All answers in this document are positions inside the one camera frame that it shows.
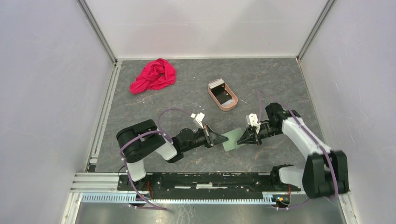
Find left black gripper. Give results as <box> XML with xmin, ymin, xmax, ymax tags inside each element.
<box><xmin>182</xmin><ymin>123</ymin><xmax>228</xmax><ymax>152</ymax></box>

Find green card holder wallet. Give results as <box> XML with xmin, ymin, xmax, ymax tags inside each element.
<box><xmin>222</xmin><ymin>128</ymin><xmax>243</xmax><ymax>152</ymax></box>

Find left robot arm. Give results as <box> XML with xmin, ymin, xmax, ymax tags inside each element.
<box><xmin>116</xmin><ymin>119</ymin><xmax>229</xmax><ymax>190</ymax></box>

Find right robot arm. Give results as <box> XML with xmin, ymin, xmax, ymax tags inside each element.
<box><xmin>236</xmin><ymin>103</ymin><xmax>350</xmax><ymax>198</ymax></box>

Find pink oval card tray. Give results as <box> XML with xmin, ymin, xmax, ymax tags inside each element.
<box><xmin>207</xmin><ymin>78</ymin><xmax>238</xmax><ymax>112</ymax></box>

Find stack of upright cards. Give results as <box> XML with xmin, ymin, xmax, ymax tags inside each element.
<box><xmin>208</xmin><ymin>78</ymin><xmax>225</xmax><ymax>89</ymax></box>

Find red crumpled cloth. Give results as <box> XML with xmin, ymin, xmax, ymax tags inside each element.
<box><xmin>129</xmin><ymin>58</ymin><xmax>177</xmax><ymax>95</ymax></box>

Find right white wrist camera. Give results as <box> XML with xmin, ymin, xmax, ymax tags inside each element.
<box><xmin>246</xmin><ymin>113</ymin><xmax>261</xmax><ymax>127</ymax></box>

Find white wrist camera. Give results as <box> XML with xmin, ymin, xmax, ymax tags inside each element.
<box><xmin>246</xmin><ymin>113</ymin><xmax>261</xmax><ymax>127</ymax></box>
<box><xmin>191</xmin><ymin>112</ymin><xmax>205</xmax><ymax>129</ymax></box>

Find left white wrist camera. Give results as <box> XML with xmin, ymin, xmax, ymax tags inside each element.
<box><xmin>191</xmin><ymin>112</ymin><xmax>205</xmax><ymax>129</ymax></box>

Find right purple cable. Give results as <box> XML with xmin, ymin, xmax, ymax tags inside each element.
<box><xmin>256</xmin><ymin>90</ymin><xmax>339</xmax><ymax>211</ymax></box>

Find purple cable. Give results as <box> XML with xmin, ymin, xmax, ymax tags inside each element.
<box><xmin>119</xmin><ymin>108</ymin><xmax>194</xmax><ymax>211</ymax></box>
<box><xmin>256</xmin><ymin>90</ymin><xmax>339</xmax><ymax>211</ymax></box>

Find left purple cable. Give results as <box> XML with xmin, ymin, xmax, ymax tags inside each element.
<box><xmin>119</xmin><ymin>108</ymin><xmax>194</xmax><ymax>211</ymax></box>

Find aluminium frame rail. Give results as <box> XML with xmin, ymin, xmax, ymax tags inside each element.
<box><xmin>71</xmin><ymin>173</ymin><xmax>350</xmax><ymax>205</ymax></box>

